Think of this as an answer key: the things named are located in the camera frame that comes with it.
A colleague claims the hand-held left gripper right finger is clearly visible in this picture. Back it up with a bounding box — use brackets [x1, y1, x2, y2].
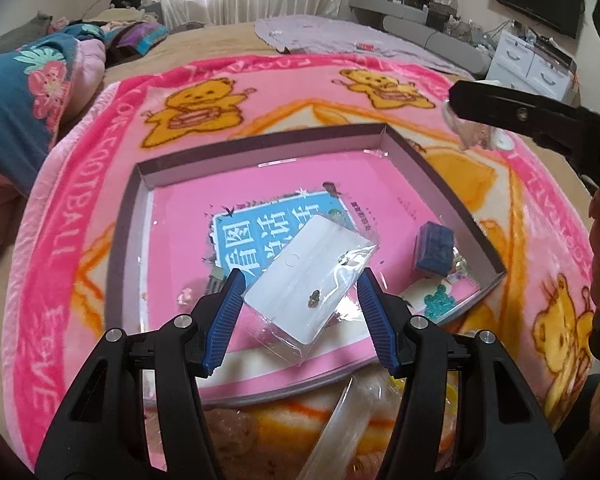
[356, 267, 566, 480]

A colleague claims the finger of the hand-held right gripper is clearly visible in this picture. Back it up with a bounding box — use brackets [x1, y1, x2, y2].
[449, 80, 597, 136]

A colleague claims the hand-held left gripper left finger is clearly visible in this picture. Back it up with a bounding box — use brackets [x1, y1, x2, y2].
[34, 268, 246, 480]

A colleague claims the small clear plastic bag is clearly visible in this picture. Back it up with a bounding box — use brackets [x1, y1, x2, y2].
[442, 100, 513, 152]

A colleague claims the white earring card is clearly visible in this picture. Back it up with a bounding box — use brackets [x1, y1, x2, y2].
[242, 212, 381, 366]

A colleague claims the pink cardboard box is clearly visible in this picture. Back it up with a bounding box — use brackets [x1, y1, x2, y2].
[105, 122, 508, 406]

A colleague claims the small blue jewelry box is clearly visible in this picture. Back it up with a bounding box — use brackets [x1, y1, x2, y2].
[415, 220, 456, 278]

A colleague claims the white drawer cabinet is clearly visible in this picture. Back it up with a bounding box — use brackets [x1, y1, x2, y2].
[490, 27, 578, 106]

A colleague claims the teal hair clip on card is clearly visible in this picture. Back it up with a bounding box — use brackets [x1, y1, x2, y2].
[405, 275, 476, 326]

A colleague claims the grey desk with electronics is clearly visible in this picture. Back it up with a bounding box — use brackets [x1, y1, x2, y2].
[350, 0, 493, 73]

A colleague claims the large clear plastic bag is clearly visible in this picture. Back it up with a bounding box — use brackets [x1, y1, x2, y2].
[300, 375, 456, 480]

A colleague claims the lilac blanket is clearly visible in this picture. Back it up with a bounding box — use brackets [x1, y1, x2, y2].
[255, 14, 491, 81]

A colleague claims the pink printed bear blanket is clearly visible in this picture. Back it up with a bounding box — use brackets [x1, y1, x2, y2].
[2, 52, 600, 480]

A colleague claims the beige bed sheet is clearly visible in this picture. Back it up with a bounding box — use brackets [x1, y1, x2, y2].
[0, 20, 481, 111]

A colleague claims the purple striped pillow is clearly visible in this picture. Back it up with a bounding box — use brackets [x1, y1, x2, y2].
[105, 22, 170, 63]

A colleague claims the blue floral quilt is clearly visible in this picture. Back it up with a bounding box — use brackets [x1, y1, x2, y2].
[0, 25, 111, 201]

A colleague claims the pile of clothes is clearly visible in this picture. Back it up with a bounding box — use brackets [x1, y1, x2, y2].
[105, 0, 166, 23]

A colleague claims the grey headboard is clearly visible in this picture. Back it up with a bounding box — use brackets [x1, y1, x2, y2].
[0, 10, 56, 61]

